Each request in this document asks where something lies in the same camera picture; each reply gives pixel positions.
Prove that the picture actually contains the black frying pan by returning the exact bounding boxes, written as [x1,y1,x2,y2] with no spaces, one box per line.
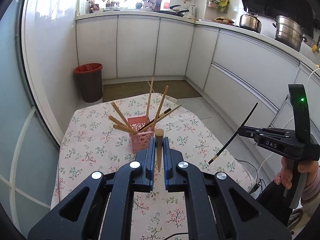
[158,4,190,16]

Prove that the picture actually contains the person's right forearm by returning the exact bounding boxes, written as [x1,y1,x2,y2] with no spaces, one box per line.
[300,171,320,205]

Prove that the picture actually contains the black floor cable with plug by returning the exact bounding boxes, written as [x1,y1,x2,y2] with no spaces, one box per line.
[236,159,263,193]

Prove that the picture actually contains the brown trash bin red liner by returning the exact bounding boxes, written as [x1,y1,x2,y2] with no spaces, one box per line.
[74,63,103,103]

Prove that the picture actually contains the person's right hand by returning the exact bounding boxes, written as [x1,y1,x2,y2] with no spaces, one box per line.
[274,156,320,190]

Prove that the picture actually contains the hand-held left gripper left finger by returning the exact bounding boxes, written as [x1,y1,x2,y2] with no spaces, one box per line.
[27,137,155,240]

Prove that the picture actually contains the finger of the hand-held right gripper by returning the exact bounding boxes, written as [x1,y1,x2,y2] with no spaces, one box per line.
[236,126,295,134]
[249,131,296,143]

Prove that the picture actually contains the stainless steel kettle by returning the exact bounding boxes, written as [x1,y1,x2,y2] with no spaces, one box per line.
[239,7,262,33]

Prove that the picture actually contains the pink perforated utensil holder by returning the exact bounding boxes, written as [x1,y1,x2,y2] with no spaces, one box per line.
[126,115,157,153]

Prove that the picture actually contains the black chopstick gold band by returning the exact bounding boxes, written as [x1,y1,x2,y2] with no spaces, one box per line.
[138,108,172,132]
[208,102,259,165]

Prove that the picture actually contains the floral tablecloth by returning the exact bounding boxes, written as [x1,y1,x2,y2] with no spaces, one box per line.
[51,92,255,240]

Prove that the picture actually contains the stainless steel steamer pot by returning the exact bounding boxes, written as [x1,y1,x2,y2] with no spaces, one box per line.
[272,15,308,52]

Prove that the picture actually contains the brown snack packet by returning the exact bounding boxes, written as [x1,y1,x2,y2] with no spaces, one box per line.
[213,16,235,26]

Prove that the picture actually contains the white kitchen cabinets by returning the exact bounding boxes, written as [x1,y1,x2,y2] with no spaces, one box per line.
[75,11,320,140]

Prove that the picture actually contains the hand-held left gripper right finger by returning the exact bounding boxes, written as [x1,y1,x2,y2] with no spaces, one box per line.
[162,137,292,240]

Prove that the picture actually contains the wall rack with packets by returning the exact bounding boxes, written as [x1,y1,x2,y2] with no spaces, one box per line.
[207,0,230,13]

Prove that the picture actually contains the brown floor mat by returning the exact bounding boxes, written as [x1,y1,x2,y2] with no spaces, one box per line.
[152,80,202,99]
[102,81,153,103]

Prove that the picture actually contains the glass door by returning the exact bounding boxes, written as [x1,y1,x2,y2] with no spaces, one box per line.
[0,0,77,230]

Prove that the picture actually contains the white kitchen countertop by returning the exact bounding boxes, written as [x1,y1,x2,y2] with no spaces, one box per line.
[75,8,320,68]

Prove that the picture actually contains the person's dark trousers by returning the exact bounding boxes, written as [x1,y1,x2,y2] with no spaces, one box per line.
[256,180,296,228]

